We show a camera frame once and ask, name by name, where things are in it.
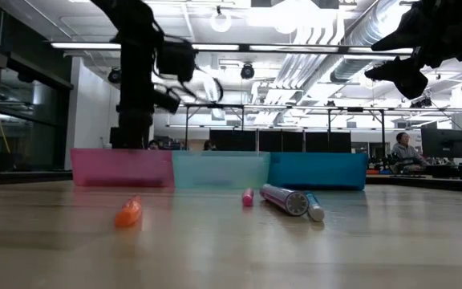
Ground black partition panels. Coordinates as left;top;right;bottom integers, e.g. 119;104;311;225
209;128;352;153

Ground blue plastic bin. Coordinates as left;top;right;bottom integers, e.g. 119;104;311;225
268;152;369;191

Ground translucent teal plastic bin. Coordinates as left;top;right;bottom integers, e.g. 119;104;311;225
172;150;271;190

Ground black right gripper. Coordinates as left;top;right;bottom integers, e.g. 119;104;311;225
364;0;462;100

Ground pink highlighter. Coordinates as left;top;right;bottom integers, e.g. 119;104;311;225
241;187;255;208

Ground pink plastic bin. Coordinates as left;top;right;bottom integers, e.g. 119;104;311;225
70;148;175;189

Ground black metal frame rig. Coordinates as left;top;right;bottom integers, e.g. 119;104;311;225
154;102;462;158

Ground cluttered office desk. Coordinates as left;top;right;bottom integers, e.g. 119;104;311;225
369;154;462;180

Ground black monitor on arm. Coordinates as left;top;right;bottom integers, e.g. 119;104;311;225
420;127;462;159

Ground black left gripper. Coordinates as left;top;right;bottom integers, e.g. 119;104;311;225
117;104;155;150

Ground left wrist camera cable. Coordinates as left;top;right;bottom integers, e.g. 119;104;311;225
150;30;225;105

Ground black ceiling spotlight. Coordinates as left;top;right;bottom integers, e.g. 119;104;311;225
107;67;123;84
240;63;256;80

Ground white marker with blue cap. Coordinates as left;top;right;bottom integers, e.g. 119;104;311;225
304;192;326;223

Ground black aluminium table frame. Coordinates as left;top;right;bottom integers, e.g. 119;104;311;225
0;170;462;194

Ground orange highlighter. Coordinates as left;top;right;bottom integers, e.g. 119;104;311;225
114;194;144;229

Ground silver air duct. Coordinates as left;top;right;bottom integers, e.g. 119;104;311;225
329;0;403;83

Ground long ceiling light bar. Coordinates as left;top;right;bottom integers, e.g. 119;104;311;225
50;42;462;56

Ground black computer monitor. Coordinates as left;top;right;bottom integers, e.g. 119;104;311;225
109;126;120;151

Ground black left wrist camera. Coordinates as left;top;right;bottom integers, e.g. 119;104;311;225
152;89;182;115

